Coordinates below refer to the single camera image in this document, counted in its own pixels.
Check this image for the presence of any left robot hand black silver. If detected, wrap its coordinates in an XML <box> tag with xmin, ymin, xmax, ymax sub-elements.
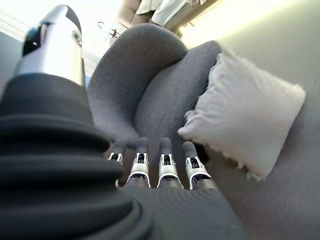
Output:
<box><xmin>0</xmin><ymin>4</ymin><xmax>251</xmax><ymax>240</ymax></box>

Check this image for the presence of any white fringed cushion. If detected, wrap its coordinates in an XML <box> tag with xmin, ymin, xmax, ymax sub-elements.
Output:
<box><xmin>177</xmin><ymin>51</ymin><xmax>307</xmax><ymax>181</ymax></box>

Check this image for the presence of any grey fabric armchair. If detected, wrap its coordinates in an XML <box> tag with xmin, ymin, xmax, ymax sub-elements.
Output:
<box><xmin>87</xmin><ymin>23</ymin><xmax>226</xmax><ymax>157</ymax></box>

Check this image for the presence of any beige tufted headboard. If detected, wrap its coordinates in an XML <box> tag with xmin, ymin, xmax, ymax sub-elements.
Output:
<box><xmin>117</xmin><ymin>0</ymin><xmax>153</xmax><ymax>26</ymax></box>

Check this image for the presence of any bed with white sheets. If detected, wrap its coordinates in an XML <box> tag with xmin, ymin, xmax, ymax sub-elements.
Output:
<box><xmin>136</xmin><ymin>0</ymin><xmax>218</xmax><ymax>35</ymax></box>

